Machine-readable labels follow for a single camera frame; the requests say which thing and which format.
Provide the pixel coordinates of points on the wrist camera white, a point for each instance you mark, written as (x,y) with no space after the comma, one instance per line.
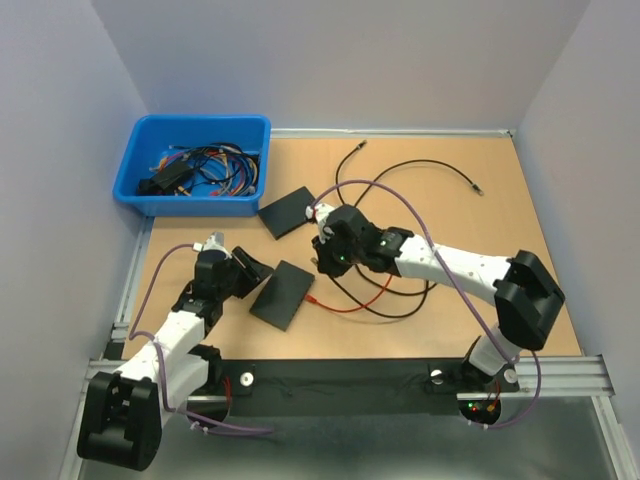
(318,213)
(214,242)

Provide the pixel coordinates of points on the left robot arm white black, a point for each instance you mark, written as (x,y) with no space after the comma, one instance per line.
(126,410)

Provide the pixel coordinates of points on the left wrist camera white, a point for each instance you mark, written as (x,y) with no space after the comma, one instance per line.
(214,242)

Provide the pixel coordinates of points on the black base mat strip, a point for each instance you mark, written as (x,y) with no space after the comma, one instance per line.
(341,387)

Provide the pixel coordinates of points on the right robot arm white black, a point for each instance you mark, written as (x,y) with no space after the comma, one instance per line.
(526,297)

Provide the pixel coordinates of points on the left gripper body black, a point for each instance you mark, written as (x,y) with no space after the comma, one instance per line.
(239,281)

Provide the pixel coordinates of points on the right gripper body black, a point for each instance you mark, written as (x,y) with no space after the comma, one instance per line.
(337,258)

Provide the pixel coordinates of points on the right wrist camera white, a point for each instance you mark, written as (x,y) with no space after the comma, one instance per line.
(318,213)

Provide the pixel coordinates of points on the black network switch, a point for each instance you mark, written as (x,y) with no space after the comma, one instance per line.
(282,295)
(286,214)

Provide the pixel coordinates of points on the blue plastic bin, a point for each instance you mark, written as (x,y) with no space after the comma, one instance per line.
(156,136)

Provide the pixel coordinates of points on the aluminium frame rail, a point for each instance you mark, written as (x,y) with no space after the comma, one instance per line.
(560,419)

